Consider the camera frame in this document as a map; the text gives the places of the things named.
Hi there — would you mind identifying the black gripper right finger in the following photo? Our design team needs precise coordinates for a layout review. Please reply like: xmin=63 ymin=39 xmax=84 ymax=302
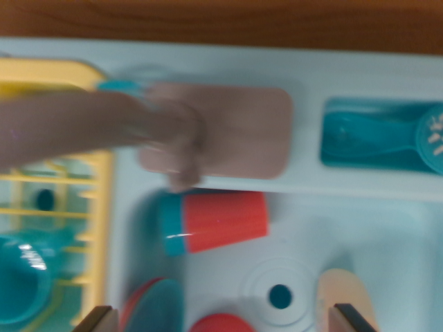
xmin=327 ymin=303 xmax=380 ymax=332

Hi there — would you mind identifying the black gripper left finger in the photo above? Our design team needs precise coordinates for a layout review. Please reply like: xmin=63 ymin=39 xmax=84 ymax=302
xmin=81 ymin=305 xmax=120 ymax=332

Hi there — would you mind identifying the cream toy detergent bottle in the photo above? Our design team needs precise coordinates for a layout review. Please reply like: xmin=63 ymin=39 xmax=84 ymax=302
xmin=316 ymin=268 xmax=377 ymax=332

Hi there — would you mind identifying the light blue toy sink unit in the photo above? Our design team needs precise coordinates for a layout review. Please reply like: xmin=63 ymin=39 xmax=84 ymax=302
xmin=0 ymin=36 xmax=443 ymax=332

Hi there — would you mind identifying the teal plastic toy plate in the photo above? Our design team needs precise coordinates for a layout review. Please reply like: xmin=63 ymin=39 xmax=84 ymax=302
xmin=126 ymin=278 xmax=184 ymax=332

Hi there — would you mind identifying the teal plastic toy mug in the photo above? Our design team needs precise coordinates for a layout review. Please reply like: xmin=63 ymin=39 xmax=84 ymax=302
xmin=0 ymin=234 xmax=55 ymax=332

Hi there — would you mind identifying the teal plastic tumbler cup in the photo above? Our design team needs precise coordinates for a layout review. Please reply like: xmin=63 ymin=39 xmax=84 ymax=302
xmin=158 ymin=193 xmax=188 ymax=257

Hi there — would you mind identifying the red plastic toy mug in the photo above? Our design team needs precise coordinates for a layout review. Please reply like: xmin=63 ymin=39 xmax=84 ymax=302
xmin=189 ymin=313 xmax=257 ymax=332

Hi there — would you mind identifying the yellow plastic dish rack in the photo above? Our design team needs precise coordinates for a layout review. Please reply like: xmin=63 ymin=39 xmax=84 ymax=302
xmin=0 ymin=58 xmax=115 ymax=326

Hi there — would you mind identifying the red plastic tumbler cup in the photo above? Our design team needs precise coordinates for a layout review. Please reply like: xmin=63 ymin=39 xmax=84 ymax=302
xmin=183 ymin=192 xmax=271 ymax=255

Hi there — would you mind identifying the teal toy dish brush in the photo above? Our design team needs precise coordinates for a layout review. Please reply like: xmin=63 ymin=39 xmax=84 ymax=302
xmin=325 ymin=103 xmax=443 ymax=174

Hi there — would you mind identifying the grey toy faucet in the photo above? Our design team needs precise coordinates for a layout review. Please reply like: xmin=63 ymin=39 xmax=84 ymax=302
xmin=0 ymin=82 xmax=293 ymax=193

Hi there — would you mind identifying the teal plastic toy fork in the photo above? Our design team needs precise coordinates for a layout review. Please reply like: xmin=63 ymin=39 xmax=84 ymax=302
xmin=96 ymin=79 xmax=148 ymax=100

